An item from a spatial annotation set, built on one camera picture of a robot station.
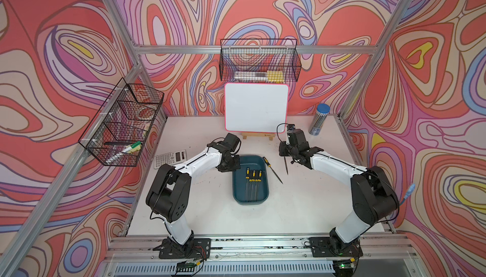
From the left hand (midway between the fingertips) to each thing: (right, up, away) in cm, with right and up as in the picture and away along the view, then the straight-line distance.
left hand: (237, 167), depth 91 cm
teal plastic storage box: (+8, +1, +6) cm, 10 cm away
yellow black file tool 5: (+10, -7, 0) cm, 12 cm away
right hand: (+23, +9, +2) cm, 24 cm away
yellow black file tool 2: (+23, +2, -3) cm, 23 cm away
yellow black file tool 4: (+8, -7, 0) cm, 10 cm away
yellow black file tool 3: (+5, -5, +1) cm, 7 cm away
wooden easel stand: (+4, +16, +16) cm, 23 cm away
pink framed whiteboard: (+10, +31, +12) cm, 34 cm away
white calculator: (-35, +3, +8) cm, 37 cm away
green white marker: (-43, +10, -20) cm, 48 cm away
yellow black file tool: (+16, 0, +6) cm, 17 cm away
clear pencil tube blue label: (+44, +29, +6) cm, 53 cm away
